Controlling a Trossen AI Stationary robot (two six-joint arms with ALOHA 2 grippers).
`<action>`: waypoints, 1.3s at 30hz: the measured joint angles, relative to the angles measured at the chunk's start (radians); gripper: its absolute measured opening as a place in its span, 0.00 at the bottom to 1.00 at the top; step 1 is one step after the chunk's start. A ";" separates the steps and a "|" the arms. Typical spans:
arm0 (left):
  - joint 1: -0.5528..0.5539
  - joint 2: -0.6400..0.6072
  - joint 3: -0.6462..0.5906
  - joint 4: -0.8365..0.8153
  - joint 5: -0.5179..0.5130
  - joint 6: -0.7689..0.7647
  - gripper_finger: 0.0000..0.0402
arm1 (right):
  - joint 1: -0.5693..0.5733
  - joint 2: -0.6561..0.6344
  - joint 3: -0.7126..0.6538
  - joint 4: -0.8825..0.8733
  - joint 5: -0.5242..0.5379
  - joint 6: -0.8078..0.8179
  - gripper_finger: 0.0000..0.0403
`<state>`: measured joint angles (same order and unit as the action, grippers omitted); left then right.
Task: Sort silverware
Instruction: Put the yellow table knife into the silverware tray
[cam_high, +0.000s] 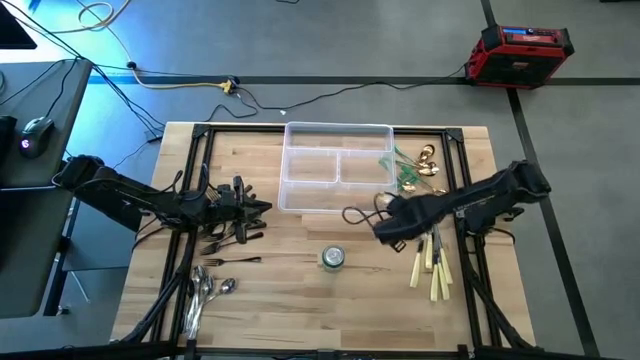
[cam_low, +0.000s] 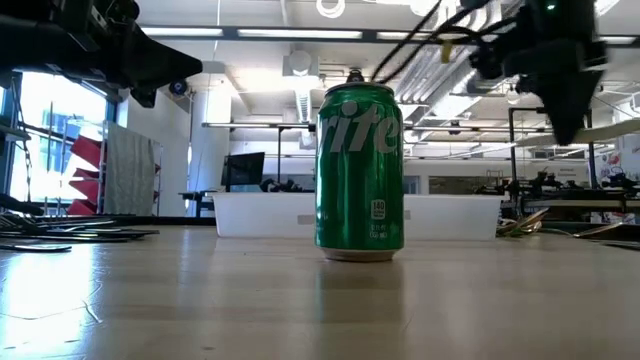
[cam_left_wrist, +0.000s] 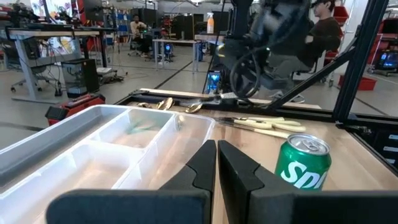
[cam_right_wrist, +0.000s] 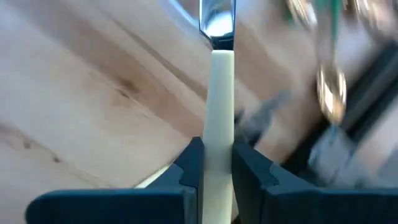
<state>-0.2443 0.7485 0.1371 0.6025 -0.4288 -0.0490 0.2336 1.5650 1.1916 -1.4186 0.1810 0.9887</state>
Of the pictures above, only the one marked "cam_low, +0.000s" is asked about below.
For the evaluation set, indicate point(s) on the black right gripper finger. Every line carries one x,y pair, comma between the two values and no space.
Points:
570,105

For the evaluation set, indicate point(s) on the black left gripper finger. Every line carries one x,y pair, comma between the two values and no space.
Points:
160,65

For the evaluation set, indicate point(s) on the clear plastic organizer tray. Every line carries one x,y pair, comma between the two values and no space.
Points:
260,215

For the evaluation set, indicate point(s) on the green Sprite can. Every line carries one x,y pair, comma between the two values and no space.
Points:
359,175

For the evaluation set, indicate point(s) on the black background robot arm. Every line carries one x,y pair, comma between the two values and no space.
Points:
285,186

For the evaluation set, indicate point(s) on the long ceiling light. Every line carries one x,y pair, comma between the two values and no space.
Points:
180,31
300,34
400,35

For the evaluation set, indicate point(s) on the background workbench with arms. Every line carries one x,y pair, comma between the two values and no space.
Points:
575,202

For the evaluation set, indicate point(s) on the grey hanging cloth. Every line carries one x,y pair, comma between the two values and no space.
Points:
130,170

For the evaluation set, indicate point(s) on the red storage bin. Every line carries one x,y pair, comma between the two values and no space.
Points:
85,187
82,207
87,150

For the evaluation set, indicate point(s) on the black background monitor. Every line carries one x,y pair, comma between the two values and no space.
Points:
243,170

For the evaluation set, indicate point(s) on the dark background table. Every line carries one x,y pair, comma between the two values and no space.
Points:
197,196

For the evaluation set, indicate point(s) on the white round ceiling fixture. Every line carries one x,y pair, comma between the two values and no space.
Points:
300,62

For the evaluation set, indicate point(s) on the black dome ceiling camera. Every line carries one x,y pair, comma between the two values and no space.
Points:
178,88

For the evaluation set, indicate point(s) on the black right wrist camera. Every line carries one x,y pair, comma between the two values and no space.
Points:
487,62

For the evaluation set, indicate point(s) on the silver ceiling duct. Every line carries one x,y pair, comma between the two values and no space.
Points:
425,85

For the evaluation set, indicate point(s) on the black aluminium table frame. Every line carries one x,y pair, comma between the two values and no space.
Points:
150,220

